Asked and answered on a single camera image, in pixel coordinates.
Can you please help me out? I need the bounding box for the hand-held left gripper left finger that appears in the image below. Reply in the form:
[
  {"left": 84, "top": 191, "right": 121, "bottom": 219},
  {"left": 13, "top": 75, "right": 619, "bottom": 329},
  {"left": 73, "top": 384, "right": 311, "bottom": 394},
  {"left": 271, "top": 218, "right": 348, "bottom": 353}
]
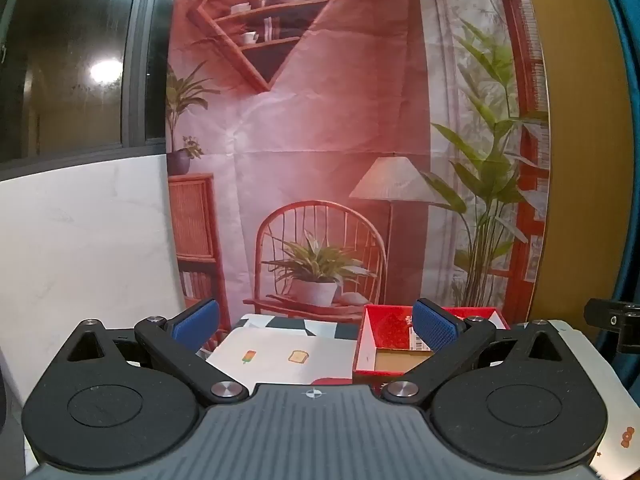
[{"left": 48, "top": 298, "right": 250, "bottom": 408}]

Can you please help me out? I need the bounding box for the red strawberry print cardboard box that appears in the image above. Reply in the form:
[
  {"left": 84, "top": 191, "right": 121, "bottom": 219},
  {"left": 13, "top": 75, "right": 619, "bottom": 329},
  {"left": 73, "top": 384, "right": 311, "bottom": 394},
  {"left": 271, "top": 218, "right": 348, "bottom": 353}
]
[{"left": 352, "top": 304, "right": 511, "bottom": 392}]

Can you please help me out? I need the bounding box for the printed room scene backdrop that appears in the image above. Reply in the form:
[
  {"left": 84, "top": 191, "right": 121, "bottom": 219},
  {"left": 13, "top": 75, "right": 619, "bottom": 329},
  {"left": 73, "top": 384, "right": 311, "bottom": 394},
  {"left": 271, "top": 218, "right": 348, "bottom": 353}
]
[{"left": 165, "top": 0, "right": 551, "bottom": 328}]

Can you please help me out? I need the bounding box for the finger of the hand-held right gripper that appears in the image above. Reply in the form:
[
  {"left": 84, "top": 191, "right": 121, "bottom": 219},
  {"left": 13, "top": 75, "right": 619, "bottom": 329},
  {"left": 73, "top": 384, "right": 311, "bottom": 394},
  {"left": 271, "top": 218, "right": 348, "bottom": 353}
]
[{"left": 583, "top": 297, "right": 640, "bottom": 356}]

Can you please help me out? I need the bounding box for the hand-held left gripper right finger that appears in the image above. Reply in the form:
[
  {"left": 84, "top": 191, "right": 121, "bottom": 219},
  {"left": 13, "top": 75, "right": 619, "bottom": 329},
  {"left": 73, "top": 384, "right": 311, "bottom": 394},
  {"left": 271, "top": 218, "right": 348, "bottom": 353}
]
[{"left": 381, "top": 297, "right": 582, "bottom": 408}]

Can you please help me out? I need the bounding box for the dark glass window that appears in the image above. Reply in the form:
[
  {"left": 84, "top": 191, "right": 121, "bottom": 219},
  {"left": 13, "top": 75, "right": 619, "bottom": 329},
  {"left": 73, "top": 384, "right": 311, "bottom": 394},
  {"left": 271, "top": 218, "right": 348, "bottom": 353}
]
[{"left": 0, "top": 0, "right": 175, "bottom": 167}]

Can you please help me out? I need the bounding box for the yellow wooden panel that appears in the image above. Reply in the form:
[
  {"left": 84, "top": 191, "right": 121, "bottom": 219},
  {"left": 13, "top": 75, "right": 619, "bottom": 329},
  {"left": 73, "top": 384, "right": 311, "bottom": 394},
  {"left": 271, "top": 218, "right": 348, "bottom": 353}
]
[{"left": 517, "top": 0, "right": 632, "bottom": 376}]

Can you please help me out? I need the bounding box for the printed cartoon tablecloth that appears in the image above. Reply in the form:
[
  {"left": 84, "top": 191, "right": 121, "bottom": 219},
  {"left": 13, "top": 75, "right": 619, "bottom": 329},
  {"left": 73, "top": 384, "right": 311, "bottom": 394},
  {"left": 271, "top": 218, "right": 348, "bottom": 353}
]
[{"left": 197, "top": 312, "right": 640, "bottom": 480}]

